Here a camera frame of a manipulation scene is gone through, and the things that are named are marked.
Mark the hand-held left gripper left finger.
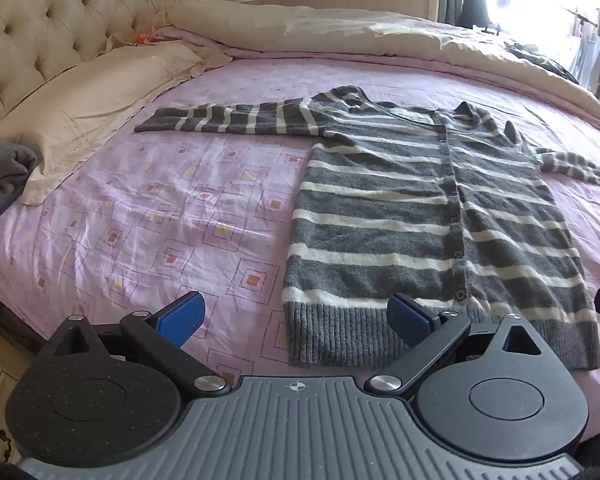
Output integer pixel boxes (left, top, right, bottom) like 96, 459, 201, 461
50, 290, 232, 395

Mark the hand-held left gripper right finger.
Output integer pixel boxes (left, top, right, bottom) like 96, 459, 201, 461
364, 294, 552, 395

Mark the grey white striped cardigan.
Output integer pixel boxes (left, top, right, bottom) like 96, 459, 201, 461
134, 85, 600, 373

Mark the clothes drying rack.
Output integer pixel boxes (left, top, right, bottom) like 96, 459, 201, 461
560, 5, 600, 106

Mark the pink patterned bed sheet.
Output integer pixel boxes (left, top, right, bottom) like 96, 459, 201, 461
0, 26, 600, 411

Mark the grey cloth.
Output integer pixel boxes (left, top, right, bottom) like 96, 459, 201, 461
0, 141, 39, 225

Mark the beige pillow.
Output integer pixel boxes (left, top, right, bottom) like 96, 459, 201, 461
0, 40, 233, 206

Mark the dark garment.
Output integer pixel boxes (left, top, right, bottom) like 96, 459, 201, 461
505, 42, 581, 83

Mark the beige duvet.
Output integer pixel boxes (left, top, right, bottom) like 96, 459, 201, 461
167, 1, 600, 123

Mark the dark object at window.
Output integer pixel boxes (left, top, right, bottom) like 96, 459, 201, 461
455, 0, 501, 32

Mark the beige tufted headboard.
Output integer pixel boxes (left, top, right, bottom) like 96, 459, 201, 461
0, 0, 226, 141

